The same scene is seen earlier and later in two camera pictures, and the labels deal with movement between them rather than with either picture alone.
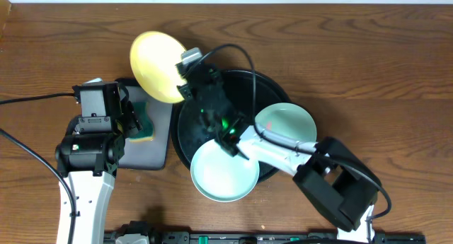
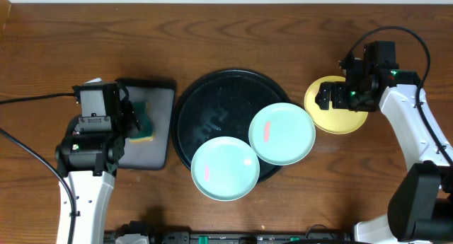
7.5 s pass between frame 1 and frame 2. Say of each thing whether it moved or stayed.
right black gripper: moved
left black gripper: stayed
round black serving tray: stayed
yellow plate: moved
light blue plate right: stayed
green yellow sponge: stayed
